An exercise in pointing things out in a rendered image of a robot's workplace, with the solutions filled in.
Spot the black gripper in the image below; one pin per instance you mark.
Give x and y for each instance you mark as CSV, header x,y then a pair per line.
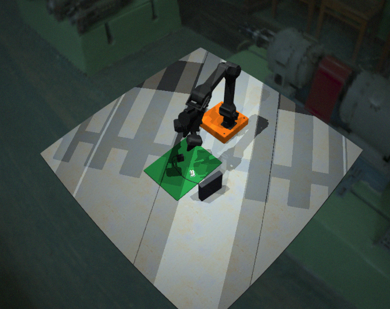
x,y
193,139

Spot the green circuit board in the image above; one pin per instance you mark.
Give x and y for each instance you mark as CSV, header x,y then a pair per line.
x,y
198,163

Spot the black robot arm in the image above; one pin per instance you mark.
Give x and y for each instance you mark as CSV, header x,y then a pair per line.
x,y
202,96

